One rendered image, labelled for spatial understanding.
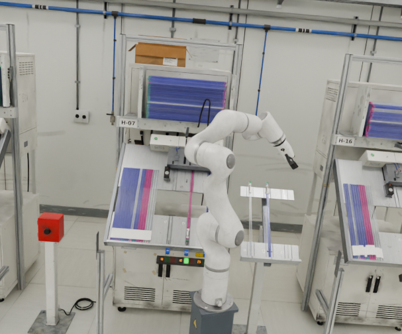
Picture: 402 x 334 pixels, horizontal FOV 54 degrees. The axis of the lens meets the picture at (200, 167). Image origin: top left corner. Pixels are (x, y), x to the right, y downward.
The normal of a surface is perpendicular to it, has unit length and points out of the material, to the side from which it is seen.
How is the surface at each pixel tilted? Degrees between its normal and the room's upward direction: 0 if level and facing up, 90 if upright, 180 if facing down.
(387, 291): 90
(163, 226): 43
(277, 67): 90
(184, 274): 90
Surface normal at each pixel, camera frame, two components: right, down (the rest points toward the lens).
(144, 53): 0.06, 0.11
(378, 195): 0.06, -0.50
